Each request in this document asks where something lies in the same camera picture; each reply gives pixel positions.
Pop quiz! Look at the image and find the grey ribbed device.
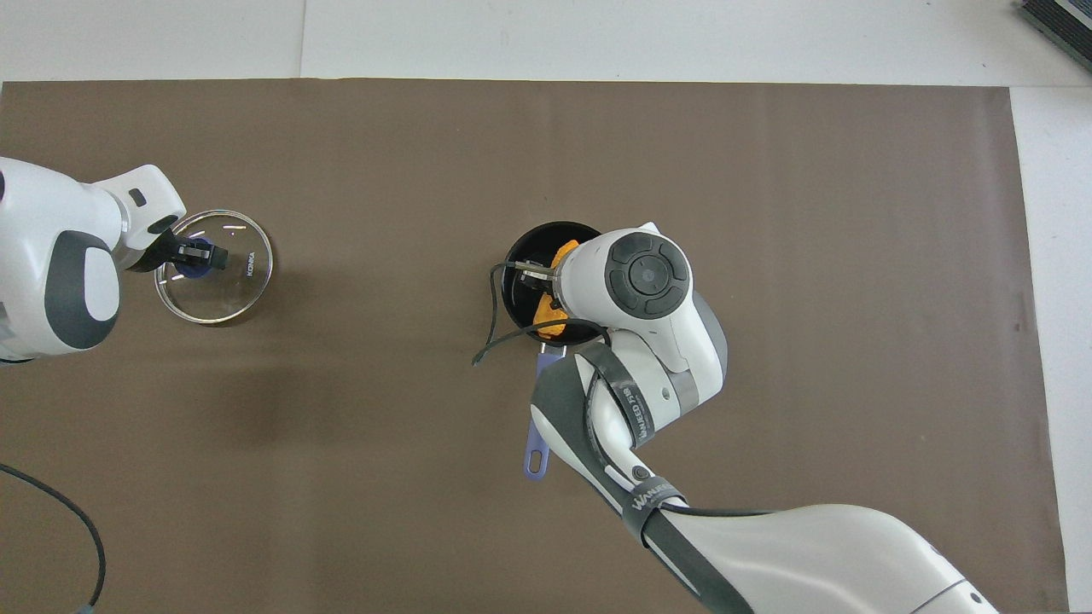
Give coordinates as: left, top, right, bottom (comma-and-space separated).
1014, 0, 1092, 74

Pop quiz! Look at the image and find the dark pot with purple handle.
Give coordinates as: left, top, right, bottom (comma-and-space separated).
503, 221, 608, 484

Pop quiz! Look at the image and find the glass lid with purple knob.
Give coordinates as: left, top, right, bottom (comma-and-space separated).
154, 210, 275, 326

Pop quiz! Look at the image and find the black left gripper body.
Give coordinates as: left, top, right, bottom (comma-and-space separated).
128, 232, 201, 274

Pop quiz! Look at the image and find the black velcro cable strap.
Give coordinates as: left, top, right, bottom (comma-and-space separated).
619, 478, 688, 547
587, 341, 656, 450

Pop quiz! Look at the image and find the brown paper table mat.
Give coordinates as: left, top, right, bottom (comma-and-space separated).
0, 78, 1072, 614

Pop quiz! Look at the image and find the yellow toy corn cob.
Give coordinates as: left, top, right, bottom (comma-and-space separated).
531, 240, 583, 340

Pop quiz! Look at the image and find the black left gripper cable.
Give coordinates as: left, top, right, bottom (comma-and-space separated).
0, 463, 107, 614

